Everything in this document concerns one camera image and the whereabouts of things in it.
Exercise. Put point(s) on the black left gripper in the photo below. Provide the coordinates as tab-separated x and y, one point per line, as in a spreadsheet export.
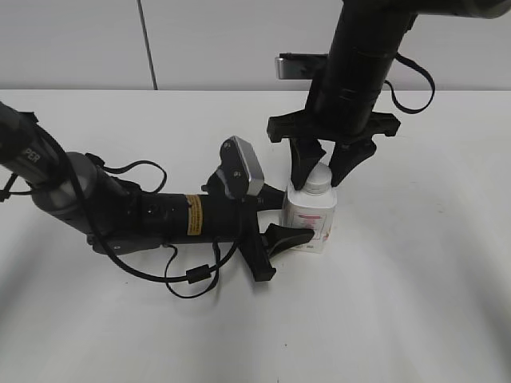
214	217

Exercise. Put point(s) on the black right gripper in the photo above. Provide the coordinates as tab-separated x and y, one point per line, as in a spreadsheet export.
339	108

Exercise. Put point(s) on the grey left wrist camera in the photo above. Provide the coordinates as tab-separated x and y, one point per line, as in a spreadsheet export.
239	170

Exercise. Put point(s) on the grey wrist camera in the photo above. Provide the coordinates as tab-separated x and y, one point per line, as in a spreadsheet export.
299	66
239	170

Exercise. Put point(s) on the white round bottle cap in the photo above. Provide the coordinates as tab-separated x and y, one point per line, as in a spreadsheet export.
319	180

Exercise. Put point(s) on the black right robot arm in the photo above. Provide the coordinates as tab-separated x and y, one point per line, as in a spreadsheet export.
377	28

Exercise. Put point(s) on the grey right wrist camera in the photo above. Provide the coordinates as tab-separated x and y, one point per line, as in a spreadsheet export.
299	66

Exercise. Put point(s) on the white yili changqing bottle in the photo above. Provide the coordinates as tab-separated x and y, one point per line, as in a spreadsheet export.
302	209

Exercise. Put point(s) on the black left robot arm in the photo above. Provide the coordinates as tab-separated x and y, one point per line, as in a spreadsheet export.
118	217

